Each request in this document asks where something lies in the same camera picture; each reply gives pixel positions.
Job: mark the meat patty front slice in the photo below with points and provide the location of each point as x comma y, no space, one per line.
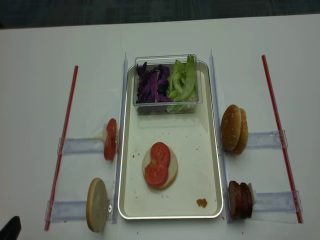
235,199

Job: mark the meat patty slice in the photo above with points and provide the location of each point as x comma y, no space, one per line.
235,199
249,202
244,206

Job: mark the upper tomato slice on bun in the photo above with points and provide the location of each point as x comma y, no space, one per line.
160,154

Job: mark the tomato slice on bun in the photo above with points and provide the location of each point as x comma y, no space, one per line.
160,154
156,174

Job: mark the green lettuce leaves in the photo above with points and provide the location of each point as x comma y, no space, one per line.
182,81

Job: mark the upright tomato slice rear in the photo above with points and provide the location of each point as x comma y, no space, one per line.
111,127

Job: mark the upright tomato slice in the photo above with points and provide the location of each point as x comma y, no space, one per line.
111,127
110,147

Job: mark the lower tomato slice on bun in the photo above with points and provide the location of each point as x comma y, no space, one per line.
156,174

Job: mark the upright tomato slice front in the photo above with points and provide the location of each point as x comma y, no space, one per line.
110,147

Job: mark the meat patty middle slice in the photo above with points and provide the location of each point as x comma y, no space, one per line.
244,206

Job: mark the meat patty rear slice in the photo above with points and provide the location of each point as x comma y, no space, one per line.
249,202

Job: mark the purple cabbage leaves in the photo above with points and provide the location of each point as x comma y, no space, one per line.
152,84

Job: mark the clear plastic salad container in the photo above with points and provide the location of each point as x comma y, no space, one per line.
165,107

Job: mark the bottom bun on tray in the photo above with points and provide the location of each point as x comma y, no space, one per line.
172,168

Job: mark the cream metal tray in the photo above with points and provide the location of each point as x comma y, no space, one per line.
192,138

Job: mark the white pusher block left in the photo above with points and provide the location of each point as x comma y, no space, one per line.
104,133

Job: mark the white pusher block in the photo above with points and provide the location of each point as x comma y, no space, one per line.
252,193
104,133

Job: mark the sesame bun top front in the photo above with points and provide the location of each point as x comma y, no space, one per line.
231,127

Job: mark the sesame bun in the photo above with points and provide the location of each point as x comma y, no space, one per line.
244,134
231,127

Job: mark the sesame bun top rear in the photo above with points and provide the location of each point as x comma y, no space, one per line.
244,134

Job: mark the orange sauce crumb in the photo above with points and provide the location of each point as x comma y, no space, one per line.
202,202

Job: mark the upright white bun slice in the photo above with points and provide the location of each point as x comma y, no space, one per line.
96,205

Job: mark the left red straw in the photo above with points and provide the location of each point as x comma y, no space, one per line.
59,157

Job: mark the red straw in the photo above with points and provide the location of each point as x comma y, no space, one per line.
296,201
59,157

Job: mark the white pusher block right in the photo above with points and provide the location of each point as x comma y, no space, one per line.
252,193

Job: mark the right red straw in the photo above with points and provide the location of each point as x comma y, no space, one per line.
296,201

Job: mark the black object bottom left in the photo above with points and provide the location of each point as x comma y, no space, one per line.
12,229

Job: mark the left clear acrylic rail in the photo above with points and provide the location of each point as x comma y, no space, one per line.
119,140

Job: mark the clear acrylic rail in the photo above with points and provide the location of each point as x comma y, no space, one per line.
221,154
119,140

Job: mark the right clear acrylic rail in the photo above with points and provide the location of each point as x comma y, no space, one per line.
221,154

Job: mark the clear tomato holder rail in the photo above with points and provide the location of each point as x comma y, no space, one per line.
70,146

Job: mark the clear sesame bun holder rail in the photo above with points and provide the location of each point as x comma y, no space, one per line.
267,140

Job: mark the clear bun slice holder rail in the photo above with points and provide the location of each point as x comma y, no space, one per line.
61,211

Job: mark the clear patty holder rail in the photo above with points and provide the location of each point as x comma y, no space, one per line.
285,201

